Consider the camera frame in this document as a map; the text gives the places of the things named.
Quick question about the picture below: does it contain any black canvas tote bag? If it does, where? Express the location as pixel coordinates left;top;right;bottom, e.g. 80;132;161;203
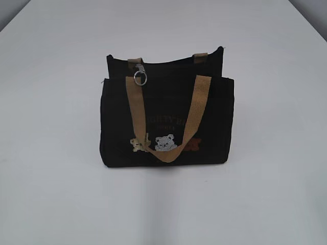
100;47;235;167

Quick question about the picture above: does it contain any silver key ring clasp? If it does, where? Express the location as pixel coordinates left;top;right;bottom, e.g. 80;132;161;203
133;63;148;86

